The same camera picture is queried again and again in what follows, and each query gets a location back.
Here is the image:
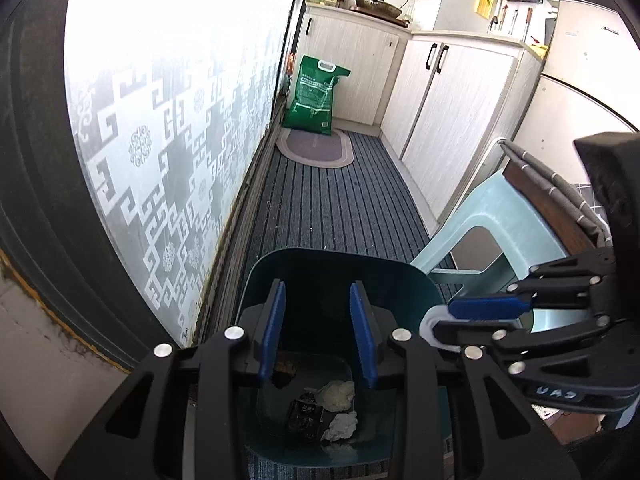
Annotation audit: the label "wooden folding table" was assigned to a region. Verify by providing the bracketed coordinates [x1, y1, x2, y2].
[502, 162, 601, 261]

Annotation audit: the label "translucent plastic bag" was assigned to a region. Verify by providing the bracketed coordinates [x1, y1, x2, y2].
[317, 380, 357, 411]

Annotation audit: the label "frosted patterned glass door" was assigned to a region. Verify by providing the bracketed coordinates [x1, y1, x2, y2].
[62, 0, 306, 348]

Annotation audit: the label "brown eggshell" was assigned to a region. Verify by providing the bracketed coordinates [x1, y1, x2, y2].
[272, 352, 298, 378]

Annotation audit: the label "teal trash bin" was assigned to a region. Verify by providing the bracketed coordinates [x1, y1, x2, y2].
[234, 247, 451, 468]

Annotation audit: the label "metal wok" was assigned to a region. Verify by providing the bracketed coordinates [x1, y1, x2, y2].
[355, 0, 403, 18]

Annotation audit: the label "green rice bag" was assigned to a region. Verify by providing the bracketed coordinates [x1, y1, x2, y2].
[281, 54, 351, 136]

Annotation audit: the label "white cabinet double handles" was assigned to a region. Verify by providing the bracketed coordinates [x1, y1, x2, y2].
[380, 30, 543, 226]

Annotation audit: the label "white refrigerator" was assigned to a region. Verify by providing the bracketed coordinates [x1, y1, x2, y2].
[510, 0, 640, 186]

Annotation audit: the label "pale plastic stool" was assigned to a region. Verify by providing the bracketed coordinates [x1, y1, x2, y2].
[409, 137, 596, 341]

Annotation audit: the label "white cabinet single handle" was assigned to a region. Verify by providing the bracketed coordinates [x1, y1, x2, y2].
[295, 2, 413, 126]

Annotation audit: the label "striped grey floor mat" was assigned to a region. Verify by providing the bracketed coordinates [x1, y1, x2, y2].
[240, 130, 463, 480]

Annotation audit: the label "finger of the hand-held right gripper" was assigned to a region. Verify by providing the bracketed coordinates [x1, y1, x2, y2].
[447, 246, 618, 321]
[431, 312, 621, 376]

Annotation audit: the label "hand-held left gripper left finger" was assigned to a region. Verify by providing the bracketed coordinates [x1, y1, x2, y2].
[55, 280, 288, 480]

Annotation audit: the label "black snack wrapper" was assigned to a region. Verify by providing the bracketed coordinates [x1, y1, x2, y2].
[285, 392, 326, 441]

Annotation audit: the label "white tissue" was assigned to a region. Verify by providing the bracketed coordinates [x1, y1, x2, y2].
[320, 410, 359, 443]

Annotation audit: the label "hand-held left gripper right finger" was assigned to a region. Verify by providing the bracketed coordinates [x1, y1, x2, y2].
[348, 281, 583, 480]

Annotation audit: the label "grey oval floor mat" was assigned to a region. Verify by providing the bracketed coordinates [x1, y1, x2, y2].
[275, 127, 356, 170]

